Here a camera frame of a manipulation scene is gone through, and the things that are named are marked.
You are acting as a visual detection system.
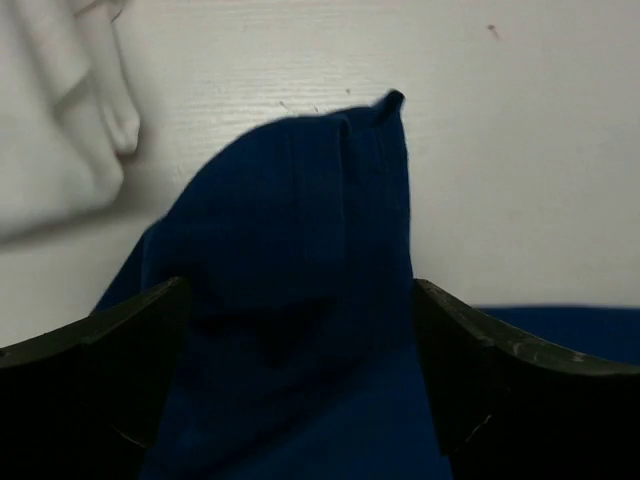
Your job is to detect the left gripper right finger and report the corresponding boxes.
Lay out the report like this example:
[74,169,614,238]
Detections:
[412,280,639,479]

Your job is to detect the blue printed t shirt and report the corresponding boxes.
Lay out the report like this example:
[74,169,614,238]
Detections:
[92,88,640,480]

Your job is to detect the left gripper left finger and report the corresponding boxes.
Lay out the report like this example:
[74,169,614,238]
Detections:
[1,278,191,479]

